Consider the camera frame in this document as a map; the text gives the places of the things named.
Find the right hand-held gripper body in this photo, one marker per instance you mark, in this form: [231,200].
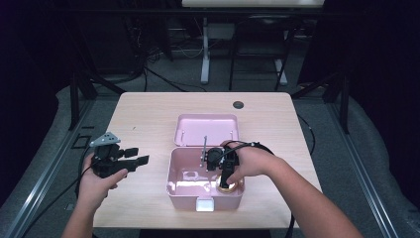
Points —
[218,158]

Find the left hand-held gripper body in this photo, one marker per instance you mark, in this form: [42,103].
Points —
[107,162]

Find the round gold tin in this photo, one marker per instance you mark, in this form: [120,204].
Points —
[228,189]

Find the pink plastic medicine box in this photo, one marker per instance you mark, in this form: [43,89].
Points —
[206,129]

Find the person's right hand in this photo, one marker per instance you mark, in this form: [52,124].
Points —
[254,162]

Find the person's left hand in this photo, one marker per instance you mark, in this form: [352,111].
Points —
[94,191]

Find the round grey table grommet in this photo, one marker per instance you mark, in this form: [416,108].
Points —
[238,105]

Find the black metal stand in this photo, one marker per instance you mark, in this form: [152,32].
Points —
[345,102]
[74,99]

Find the white desk with white legs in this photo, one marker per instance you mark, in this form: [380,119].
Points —
[205,49]

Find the dark curtain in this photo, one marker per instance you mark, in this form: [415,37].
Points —
[386,82]
[26,82]

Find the black chair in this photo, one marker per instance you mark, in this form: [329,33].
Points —
[261,36]

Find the black square floor frame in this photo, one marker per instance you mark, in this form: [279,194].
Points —
[75,141]

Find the aluminium floor rail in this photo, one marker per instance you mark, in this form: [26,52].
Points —
[49,168]
[363,172]

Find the grey metal table bracket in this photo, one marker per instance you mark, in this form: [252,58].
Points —
[69,207]

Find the black horizontal frame bar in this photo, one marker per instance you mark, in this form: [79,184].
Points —
[165,11]

